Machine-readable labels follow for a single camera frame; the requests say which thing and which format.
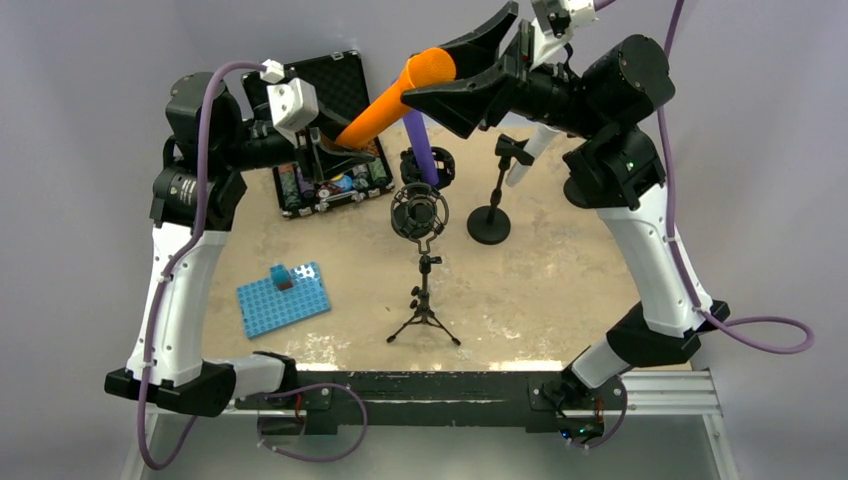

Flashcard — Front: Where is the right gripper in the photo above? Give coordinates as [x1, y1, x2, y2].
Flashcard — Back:
[400, 4, 606, 142]

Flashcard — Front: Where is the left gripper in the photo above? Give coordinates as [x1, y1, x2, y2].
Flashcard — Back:
[216, 91, 374, 183]

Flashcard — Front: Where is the orange microphone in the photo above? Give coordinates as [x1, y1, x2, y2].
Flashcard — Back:
[335, 47, 457, 149]

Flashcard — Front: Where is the black tripod shock mount stand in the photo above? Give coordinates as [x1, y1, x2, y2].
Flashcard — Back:
[386, 182, 461, 347]

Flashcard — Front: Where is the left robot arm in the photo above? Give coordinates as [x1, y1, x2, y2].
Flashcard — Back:
[104, 63, 346, 423]

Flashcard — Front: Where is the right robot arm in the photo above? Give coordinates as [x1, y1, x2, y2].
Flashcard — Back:
[402, 1, 730, 407]

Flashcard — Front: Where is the purple microphone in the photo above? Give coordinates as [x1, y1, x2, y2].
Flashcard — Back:
[403, 110, 439, 186]

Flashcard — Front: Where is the white microphone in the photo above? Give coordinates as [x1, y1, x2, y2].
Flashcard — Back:
[505, 125, 559, 187]

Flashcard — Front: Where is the black clip round base stand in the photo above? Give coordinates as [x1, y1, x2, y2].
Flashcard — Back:
[466, 134, 527, 245]

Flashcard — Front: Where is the black poker chip case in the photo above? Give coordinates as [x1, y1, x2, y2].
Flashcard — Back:
[241, 50, 394, 218]

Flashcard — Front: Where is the small blue brick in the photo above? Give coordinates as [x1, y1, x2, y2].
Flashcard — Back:
[269, 264, 293, 291]

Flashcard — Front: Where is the blue building baseplate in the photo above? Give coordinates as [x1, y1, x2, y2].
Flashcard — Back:
[236, 262, 331, 339]

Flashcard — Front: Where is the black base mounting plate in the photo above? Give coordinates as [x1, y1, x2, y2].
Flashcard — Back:
[258, 371, 605, 441]

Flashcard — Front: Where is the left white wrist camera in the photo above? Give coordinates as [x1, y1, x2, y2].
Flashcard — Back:
[259, 59, 320, 133]

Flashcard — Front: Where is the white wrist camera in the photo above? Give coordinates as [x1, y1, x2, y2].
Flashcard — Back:
[259, 59, 320, 133]
[531, 0, 598, 38]

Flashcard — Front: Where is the black shock mount round stand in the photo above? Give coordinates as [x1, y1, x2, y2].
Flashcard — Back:
[400, 147, 456, 192]

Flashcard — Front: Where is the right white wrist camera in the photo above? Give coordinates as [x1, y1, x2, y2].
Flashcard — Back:
[531, 0, 598, 38]

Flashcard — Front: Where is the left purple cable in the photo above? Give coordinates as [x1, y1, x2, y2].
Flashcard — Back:
[135, 60, 270, 472]

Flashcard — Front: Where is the purple cable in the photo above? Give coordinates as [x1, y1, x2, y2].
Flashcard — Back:
[135, 60, 270, 472]
[592, 0, 815, 356]

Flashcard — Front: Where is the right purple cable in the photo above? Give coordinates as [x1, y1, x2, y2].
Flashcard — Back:
[592, 0, 815, 356]

